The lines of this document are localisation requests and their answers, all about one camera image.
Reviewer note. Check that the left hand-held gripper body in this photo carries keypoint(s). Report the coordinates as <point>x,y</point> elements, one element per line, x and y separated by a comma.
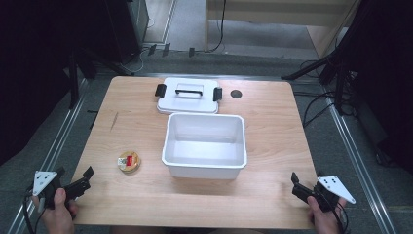
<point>42,180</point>

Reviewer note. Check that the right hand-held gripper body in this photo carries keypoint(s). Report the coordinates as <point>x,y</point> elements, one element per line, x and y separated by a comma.
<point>328,191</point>

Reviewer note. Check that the round golden tin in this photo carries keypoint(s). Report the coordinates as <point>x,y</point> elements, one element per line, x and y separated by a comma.
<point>129,161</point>

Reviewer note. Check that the white plastic storage box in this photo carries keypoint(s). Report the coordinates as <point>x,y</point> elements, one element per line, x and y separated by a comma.
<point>204,152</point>

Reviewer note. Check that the person's right hand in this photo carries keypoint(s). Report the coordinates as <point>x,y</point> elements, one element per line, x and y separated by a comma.
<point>323,219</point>

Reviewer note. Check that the person's left hand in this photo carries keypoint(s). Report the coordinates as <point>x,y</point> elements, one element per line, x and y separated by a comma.
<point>60,214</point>

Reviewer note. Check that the black metal stand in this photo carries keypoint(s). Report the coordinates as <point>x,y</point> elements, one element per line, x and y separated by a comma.
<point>74,81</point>

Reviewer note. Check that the dark round table grommet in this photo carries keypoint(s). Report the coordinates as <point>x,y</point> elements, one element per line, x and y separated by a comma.
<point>236,94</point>

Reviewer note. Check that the black tripod stand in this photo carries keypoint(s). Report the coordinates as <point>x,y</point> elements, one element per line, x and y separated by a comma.
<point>328,65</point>

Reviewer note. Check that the black plug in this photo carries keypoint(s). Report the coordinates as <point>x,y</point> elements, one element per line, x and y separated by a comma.
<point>166,49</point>
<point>151,49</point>
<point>192,52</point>

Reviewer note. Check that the black cabinet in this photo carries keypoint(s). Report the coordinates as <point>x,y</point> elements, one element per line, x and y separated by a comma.
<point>130,26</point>

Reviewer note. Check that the light wooden furniture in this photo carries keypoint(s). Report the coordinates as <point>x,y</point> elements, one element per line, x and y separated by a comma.
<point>279,13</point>

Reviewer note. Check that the metal floor rail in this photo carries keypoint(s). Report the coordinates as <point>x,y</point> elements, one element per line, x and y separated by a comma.
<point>52,152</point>
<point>357,162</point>

